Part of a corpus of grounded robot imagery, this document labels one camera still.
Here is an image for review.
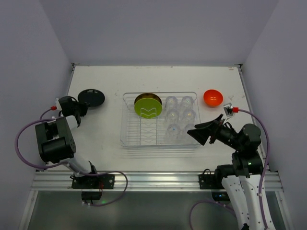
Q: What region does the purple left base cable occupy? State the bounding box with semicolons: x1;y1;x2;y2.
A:
69;170;129;207

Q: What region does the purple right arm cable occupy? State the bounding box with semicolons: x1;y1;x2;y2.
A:
232;107;271;227

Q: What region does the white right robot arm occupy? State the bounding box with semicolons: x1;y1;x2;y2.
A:
187;115;276;230

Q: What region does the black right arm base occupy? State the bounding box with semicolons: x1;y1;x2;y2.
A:
198;169;217;190

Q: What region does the green plate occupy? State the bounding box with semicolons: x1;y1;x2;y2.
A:
134;98;163;119

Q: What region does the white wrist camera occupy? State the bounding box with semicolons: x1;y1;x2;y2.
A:
223;103;234;119
50;98;62;111

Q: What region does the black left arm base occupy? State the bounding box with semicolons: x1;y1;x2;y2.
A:
70;174;115;190

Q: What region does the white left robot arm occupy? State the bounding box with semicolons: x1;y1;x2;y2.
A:
35;96;97;177

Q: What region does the aluminium mounting rail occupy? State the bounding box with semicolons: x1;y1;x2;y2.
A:
31;171;283;192

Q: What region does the clear plastic dish rack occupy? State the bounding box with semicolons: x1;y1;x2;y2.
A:
120;92;201;149

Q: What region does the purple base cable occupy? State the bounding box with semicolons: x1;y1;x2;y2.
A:
189;200;237;230
69;170;129;207

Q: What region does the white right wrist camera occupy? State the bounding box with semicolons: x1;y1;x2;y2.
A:
223;103;234;119

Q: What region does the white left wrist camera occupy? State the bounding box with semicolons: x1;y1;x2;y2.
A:
50;98;62;111

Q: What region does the black plate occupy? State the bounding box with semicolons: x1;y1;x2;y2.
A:
78;89;106;108

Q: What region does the orange plastic bowl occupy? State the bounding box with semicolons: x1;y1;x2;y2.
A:
203;89;224;107

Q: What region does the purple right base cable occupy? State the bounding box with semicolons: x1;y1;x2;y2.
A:
189;200;237;230

